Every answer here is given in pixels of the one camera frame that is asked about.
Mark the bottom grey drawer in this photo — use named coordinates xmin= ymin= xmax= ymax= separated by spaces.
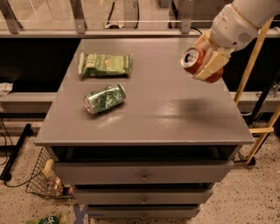
xmin=87 ymin=206 xmax=200 ymax=219

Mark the metal glass railing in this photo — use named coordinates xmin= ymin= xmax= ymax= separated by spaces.
xmin=0 ymin=0 xmax=280 ymax=39

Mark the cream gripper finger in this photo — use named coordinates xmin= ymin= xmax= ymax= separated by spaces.
xmin=194 ymin=50 xmax=231 ymax=81
xmin=194 ymin=30 xmax=211 ymax=50

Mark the green package on floor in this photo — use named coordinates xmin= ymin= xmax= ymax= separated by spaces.
xmin=25 ymin=213 xmax=68 ymax=224

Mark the red coke can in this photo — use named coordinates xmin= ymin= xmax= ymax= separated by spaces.
xmin=181 ymin=47 xmax=223 ymax=83

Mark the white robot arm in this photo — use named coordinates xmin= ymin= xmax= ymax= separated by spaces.
xmin=193 ymin=0 xmax=280 ymax=82

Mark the green soda can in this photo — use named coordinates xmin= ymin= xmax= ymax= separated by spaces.
xmin=84 ymin=83 xmax=126 ymax=115

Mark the black wire basket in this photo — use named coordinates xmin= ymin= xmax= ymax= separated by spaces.
xmin=25 ymin=148 xmax=73 ymax=200

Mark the grey drawer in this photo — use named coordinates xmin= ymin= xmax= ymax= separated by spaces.
xmin=73 ymin=188 xmax=213 ymax=205
xmin=87 ymin=206 xmax=200 ymax=219
xmin=55 ymin=160 xmax=234 ymax=185

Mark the middle grey drawer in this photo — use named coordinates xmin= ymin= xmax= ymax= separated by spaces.
xmin=73 ymin=188 xmax=213 ymax=205

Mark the grey drawer cabinet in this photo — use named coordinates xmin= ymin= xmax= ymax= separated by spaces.
xmin=36 ymin=38 xmax=253 ymax=212

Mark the top grey drawer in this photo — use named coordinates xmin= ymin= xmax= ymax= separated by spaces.
xmin=55 ymin=160 xmax=234 ymax=185

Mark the green chip bag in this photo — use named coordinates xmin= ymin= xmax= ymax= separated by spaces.
xmin=78 ymin=52 xmax=132 ymax=78

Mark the black bar on floor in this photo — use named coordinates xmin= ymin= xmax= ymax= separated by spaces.
xmin=0 ymin=123 xmax=33 ymax=181

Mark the black cable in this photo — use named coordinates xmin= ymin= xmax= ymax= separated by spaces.
xmin=190 ymin=26 xmax=204 ymax=35

